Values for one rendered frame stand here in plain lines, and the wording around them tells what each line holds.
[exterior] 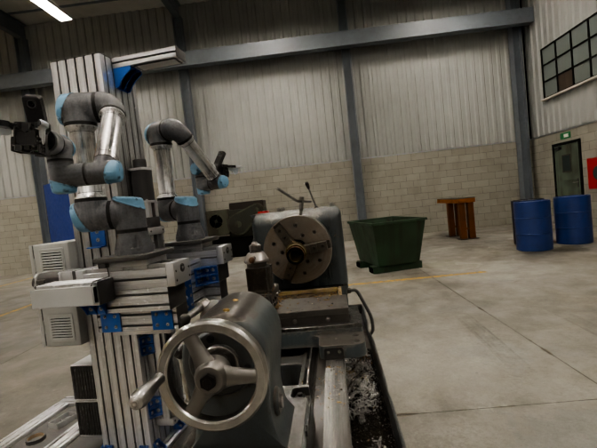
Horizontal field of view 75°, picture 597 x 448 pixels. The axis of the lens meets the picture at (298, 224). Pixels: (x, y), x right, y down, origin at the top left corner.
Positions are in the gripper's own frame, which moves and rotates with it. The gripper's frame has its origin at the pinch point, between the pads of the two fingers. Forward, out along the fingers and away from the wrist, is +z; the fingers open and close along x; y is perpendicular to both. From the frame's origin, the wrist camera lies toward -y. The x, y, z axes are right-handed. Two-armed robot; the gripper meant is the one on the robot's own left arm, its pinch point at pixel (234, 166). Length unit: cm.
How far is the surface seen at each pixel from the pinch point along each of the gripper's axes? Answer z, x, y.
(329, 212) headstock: -29, 86, 24
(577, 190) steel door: 981, 256, 36
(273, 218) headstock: -41, 61, 27
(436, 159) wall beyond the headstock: 1014, -91, -45
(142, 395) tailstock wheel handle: -173, 137, 31
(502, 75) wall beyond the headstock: 1124, 59, -292
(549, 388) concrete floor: 72, 188, 134
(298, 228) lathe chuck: -50, 82, 29
